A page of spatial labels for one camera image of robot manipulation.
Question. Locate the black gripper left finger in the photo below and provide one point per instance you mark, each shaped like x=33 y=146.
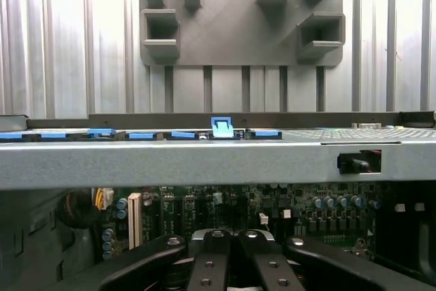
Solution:
x=207 y=263

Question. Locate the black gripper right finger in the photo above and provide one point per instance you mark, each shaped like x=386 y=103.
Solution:
x=269 y=267

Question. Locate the green motherboard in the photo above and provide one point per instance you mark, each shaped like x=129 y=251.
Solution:
x=238 y=202

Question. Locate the white expansion slot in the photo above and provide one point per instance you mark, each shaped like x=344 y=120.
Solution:
x=134 y=219

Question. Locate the open black PC case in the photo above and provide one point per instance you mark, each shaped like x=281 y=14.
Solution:
x=170 y=165

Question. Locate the blue card slot tab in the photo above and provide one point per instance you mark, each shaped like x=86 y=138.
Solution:
x=12 y=136
x=221 y=129
x=143 y=136
x=102 y=132
x=54 y=135
x=184 y=135
x=267 y=134

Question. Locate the grey plastic parts rack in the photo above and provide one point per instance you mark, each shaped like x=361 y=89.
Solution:
x=238 y=32

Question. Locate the black intrusion switch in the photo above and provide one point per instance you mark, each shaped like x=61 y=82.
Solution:
x=351 y=163

